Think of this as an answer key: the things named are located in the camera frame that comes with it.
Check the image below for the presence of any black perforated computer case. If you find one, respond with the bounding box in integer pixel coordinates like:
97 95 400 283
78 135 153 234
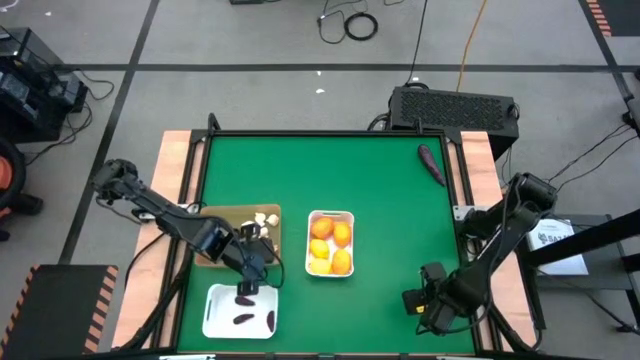
388 85 521 161

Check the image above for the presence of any black orange-striped floor mat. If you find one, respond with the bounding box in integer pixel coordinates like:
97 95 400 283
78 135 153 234
0 263 120 359
584 0 640 37

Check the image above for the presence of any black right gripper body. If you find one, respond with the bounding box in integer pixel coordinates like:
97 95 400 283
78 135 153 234
424 277 469 335

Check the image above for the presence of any translucent tan plastic basket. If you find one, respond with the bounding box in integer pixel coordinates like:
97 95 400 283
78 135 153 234
194 203 282 269

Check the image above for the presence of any orange and black machine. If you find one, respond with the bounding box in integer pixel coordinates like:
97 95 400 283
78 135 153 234
0 137 45 241

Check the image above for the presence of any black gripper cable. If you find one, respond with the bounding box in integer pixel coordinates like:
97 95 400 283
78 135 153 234
268 244 287 290

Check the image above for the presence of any orange fruit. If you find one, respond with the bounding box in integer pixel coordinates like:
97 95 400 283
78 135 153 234
331 248 353 276
333 222 353 248
311 216 335 240

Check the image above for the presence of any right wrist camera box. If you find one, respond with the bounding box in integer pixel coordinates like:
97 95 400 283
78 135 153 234
422 262 448 289

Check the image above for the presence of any black stand beam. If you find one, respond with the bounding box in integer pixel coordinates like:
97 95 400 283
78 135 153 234
519 208 640 269

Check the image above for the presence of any yellow hanging cord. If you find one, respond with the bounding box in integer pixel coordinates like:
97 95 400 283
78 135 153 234
455 0 489 93

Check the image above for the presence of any black table frame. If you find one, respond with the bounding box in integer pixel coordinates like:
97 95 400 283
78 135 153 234
174 113 484 359

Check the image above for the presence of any black equipment rack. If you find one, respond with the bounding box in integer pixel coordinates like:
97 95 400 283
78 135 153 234
0 27 90 144

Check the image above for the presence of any white printed paper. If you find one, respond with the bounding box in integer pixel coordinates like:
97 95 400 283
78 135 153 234
525 218 590 277

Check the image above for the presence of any white plastic basket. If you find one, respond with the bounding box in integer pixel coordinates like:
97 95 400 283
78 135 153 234
304 209 356 278
202 283 279 340

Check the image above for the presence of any black hanging cord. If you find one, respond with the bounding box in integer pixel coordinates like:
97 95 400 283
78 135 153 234
405 0 430 85

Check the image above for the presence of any wooden side board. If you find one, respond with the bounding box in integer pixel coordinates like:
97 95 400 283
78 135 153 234
112 130 207 350
458 130 531 351

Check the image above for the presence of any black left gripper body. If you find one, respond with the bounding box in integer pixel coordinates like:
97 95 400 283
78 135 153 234
222 242 267 284

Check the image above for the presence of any long purple eggplant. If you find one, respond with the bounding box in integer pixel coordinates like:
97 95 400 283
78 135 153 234
417 144 447 188

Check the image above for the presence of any coiled black cable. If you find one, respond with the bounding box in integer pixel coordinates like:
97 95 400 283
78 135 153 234
343 12 380 42

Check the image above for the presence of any loose black floor cable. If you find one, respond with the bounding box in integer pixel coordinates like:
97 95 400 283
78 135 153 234
316 0 371 45

